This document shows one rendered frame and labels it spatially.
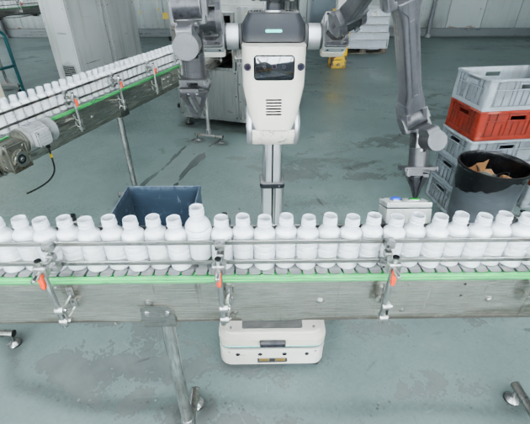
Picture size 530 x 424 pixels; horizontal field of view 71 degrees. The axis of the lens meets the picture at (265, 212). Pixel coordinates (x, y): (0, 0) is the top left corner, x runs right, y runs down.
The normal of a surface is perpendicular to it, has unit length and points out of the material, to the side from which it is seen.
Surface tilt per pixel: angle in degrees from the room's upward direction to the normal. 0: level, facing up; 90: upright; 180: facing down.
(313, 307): 90
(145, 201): 90
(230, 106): 91
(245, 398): 0
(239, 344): 90
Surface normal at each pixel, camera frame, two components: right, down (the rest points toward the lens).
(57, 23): -0.29, 0.52
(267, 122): 0.02, 0.55
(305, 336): 0.01, -0.44
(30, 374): 0.00, -0.84
